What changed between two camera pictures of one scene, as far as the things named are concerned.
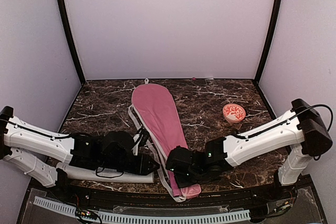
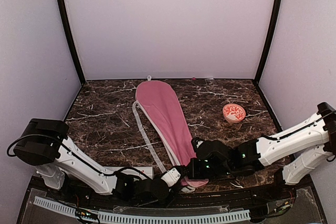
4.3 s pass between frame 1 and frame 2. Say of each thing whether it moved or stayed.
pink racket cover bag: moved
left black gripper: moved
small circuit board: stayed
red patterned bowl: stayed
